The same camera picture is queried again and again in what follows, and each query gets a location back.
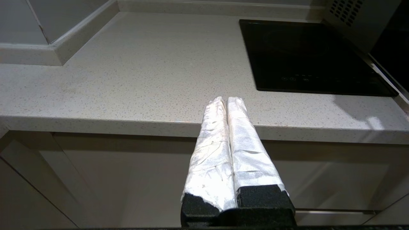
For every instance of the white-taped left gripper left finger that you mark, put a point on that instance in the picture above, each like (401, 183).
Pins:
(211, 159)

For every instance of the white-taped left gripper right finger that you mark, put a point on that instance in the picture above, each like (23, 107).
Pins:
(252, 159)

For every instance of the silver microwave oven body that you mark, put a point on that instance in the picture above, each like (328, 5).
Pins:
(361, 25)

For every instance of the beige cabinet door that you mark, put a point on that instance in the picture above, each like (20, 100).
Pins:
(127, 179)

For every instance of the beige drawer front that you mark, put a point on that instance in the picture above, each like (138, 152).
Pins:
(345, 179)
(335, 218)

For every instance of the black induction cooktop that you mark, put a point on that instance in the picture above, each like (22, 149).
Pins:
(303, 54)

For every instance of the angled grey cabinet panel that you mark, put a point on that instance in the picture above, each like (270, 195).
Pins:
(25, 191)

